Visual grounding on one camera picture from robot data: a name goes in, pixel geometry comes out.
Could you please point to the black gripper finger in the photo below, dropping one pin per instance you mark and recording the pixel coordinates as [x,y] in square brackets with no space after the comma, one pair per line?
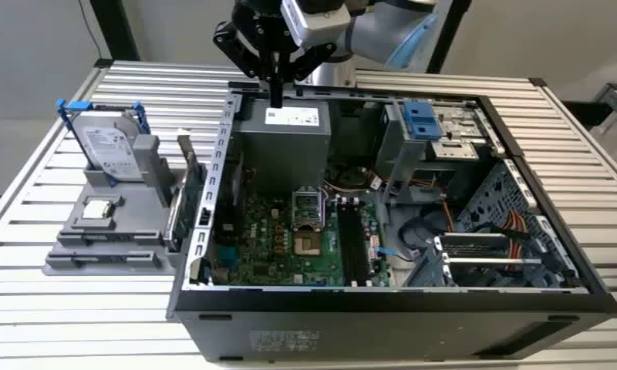
[238,54]
[308,61]

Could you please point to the hard disk in blue carrier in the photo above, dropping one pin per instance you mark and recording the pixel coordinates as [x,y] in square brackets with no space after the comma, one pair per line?
[105,150]

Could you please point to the round black fan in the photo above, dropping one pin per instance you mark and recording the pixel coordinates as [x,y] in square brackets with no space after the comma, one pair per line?
[350,178]

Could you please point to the black table corner cap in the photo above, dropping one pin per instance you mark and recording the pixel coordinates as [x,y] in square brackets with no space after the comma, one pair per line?
[537,82]

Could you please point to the green motherboard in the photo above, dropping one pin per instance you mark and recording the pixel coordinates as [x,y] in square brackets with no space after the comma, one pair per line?
[288,270]

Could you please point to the grey metal drive cage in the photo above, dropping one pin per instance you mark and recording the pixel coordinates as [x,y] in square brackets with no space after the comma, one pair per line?
[454,150]

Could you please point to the metal disk bay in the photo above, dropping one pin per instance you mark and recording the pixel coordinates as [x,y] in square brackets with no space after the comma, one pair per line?
[485,261]

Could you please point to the silver CPU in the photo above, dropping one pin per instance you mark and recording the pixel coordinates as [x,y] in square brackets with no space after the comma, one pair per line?
[97,210]

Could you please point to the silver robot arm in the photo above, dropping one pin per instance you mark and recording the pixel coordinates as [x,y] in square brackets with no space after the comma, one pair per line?
[370,31]

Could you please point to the grey power supply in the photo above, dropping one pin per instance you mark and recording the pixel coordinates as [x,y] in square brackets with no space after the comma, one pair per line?
[282,154]

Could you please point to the grey parts rack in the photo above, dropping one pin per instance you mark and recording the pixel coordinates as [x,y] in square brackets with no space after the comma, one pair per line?
[138,216]

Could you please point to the black frame post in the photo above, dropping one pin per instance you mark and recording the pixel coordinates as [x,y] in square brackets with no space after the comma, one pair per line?
[449,38]
[114,31]

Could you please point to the blue port connector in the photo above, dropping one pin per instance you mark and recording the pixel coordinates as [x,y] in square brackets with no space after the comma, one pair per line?
[226,258]

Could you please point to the CPU socket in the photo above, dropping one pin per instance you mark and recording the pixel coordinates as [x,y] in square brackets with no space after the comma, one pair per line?
[308,243]

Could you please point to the black RAM slot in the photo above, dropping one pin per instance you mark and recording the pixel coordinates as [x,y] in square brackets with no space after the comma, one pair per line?
[352,243]
[345,243]
[358,243]

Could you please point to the blue plastic drive latch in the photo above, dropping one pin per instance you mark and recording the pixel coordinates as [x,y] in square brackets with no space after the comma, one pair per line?
[418,123]

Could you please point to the black PC case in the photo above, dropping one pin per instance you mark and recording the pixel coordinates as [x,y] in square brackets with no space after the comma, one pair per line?
[338,331]

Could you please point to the green graphics card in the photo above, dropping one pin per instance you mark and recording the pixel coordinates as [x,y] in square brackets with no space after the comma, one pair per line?
[186,208]

